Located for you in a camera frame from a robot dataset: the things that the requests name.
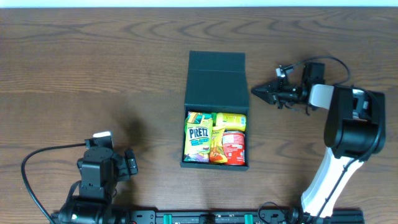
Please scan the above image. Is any yellow Mentos bottle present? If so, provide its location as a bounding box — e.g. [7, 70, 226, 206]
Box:
[216, 113, 246, 132]

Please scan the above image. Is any red tin can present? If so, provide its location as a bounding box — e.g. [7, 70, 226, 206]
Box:
[222, 131, 246, 166]

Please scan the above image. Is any yellow Pretz snack box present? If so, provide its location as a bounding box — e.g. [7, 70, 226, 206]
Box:
[183, 111, 213, 163]

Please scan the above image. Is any yellow orange candy packet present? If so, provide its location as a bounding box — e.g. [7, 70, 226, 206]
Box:
[209, 126, 228, 164]

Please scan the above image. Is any Haribo gummy bag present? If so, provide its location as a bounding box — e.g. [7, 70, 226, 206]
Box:
[185, 111, 216, 129]

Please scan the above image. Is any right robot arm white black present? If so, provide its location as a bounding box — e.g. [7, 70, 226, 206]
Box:
[251, 62, 386, 223]

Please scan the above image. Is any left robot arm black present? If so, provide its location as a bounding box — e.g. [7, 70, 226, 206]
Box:
[52, 131, 138, 224]

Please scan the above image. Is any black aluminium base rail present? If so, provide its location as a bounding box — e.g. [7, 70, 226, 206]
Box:
[49, 207, 365, 224]

